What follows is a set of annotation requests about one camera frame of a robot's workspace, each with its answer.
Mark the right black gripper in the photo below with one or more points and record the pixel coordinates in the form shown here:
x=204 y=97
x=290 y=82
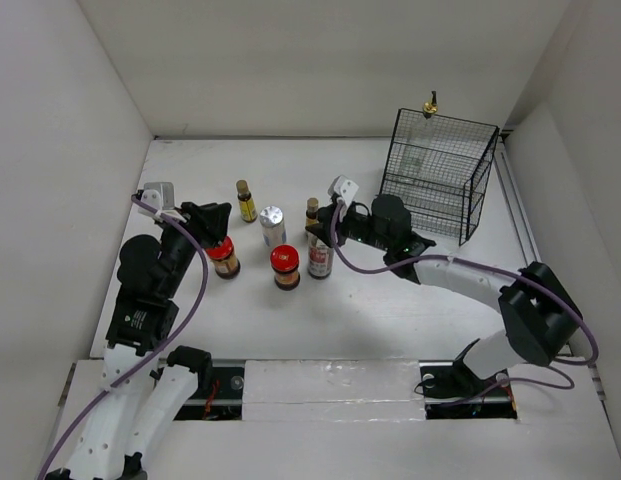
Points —
x=324 y=229

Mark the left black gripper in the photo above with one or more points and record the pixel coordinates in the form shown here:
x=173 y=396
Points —
x=209 y=221

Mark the small yellow label bottle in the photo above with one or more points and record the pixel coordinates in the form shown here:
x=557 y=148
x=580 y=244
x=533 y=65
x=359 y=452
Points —
x=311 y=213
x=246 y=203

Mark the black cap sauce bottle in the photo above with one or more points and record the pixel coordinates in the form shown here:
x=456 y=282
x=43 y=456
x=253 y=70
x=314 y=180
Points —
x=320 y=258

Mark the silver lid spice shaker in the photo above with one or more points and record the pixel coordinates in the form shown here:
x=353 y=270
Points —
x=271 y=219

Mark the red lid jar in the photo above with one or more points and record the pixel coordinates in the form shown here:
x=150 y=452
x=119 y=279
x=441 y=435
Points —
x=224 y=259
x=285 y=261

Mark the clear glass pourer bottle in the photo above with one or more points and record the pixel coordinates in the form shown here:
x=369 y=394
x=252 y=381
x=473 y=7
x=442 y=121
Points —
x=419 y=138

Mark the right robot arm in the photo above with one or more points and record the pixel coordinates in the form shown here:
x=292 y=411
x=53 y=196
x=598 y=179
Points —
x=538 y=315

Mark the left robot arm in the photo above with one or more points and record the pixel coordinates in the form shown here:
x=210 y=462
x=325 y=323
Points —
x=137 y=400

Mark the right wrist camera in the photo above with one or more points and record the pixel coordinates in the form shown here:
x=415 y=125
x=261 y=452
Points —
x=343 y=189

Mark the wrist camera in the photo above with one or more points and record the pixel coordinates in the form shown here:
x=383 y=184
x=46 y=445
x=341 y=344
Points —
x=160 y=196
x=343 y=189

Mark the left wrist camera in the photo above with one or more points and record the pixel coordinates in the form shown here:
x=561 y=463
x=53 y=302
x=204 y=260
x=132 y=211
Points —
x=160 y=196

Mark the black wire rack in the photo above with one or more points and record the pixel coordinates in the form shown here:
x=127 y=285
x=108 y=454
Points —
x=447 y=196

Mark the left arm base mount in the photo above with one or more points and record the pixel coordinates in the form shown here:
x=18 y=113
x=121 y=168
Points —
x=225 y=387

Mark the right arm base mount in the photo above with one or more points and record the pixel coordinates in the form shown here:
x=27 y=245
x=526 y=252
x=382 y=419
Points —
x=450 y=393

